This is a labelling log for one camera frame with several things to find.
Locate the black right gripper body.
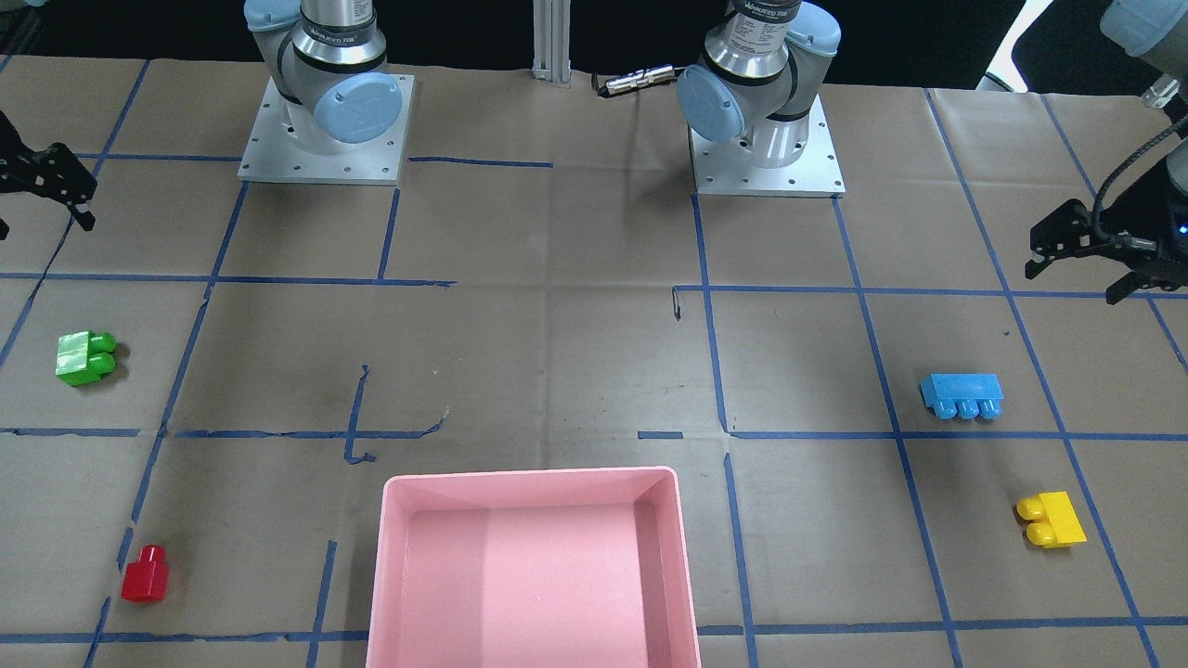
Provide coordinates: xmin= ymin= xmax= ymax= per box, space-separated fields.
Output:
xmin=1 ymin=114 xmax=97 ymax=216

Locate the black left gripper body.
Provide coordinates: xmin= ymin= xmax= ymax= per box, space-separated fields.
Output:
xmin=1030 ymin=176 xmax=1187 ymax=289

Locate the green toy block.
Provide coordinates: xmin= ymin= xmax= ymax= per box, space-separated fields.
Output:
xmin=55 ymin=330 xmax=116 ymax=386

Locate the blue toy block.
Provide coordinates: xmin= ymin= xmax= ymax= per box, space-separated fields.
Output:
xmin=918 ymin=373 xmax=1004 ymax=421

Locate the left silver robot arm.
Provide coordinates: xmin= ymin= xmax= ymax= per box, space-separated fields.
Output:
xmin=676 ymin=1 xmax=1187 ymax=304

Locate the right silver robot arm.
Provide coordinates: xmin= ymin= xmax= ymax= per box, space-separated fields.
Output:
xmin=236 ymin=1 xmax=415 ymax=185

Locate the pink plastic box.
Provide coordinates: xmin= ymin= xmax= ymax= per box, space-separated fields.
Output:
xmin=366 ymin=466 xmax=701 ymax=667

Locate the yellow toy block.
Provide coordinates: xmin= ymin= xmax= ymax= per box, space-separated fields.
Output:
xmin=1015 ymin=491 xmax=1087 ymax=549

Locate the red toy block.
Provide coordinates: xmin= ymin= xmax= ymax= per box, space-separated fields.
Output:
xmin=120 ymin=543 xmax=170 ymax=604

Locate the metal cylinder connector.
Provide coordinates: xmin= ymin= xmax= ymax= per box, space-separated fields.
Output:
xmin=590 ymin=64 xmax=685 ymax=100

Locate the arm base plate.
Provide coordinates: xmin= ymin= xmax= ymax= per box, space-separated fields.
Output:
xmin=688 ymin=95 xmax=847 ymax=198
xmin=236 ymin=73 xmax=417 ymax=185

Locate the aluminium frame post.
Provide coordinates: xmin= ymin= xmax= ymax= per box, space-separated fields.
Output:
xmin=532 ymin=0 xmax=571 ymax=88

